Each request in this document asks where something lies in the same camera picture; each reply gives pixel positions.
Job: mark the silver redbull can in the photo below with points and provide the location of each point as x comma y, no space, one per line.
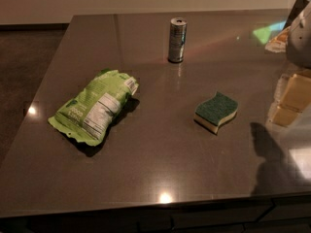
177,39

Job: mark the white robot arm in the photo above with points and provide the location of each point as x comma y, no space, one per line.
298,49

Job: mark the green rice chip bag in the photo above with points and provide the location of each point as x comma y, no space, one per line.
86,117

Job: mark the green and yellow sponge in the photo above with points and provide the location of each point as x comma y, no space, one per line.
215,112

